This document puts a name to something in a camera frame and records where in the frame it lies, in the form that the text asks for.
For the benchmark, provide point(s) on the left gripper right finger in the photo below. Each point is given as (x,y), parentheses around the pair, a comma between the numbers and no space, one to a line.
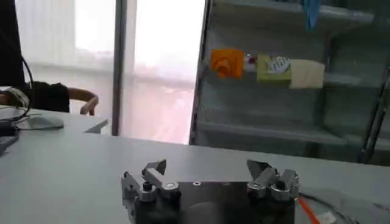
(274,185)

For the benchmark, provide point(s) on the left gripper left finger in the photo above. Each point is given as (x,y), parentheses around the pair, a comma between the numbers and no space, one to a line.
(152,185)

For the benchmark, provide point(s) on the metal shelf rack with clothes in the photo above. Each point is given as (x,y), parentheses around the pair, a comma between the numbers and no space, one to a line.
(259,121)

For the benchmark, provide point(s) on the wooden chair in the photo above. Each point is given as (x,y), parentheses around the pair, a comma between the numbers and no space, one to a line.
(90,100)

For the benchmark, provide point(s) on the black jacket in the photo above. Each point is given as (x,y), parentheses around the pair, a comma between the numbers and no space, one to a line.
(48,97)

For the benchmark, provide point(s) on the black power adapter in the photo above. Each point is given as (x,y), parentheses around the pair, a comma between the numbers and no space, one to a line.
(7,128)

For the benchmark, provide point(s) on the black upright panel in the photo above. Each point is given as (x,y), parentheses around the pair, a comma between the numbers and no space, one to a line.
(10,42)

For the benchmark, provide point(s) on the grey window frame post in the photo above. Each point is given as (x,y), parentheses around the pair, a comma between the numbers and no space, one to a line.
(119,67)

